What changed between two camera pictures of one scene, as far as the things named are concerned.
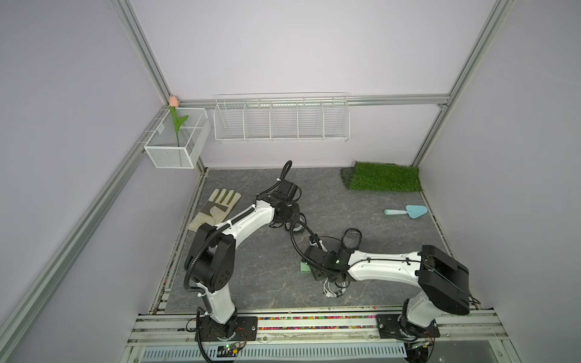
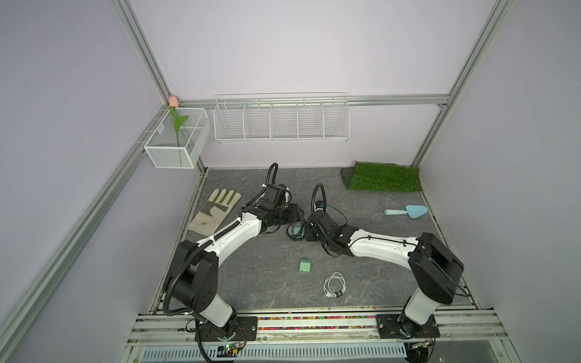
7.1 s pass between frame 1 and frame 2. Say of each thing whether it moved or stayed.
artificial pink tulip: stayed
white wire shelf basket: stayed
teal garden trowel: stayed
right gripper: moved
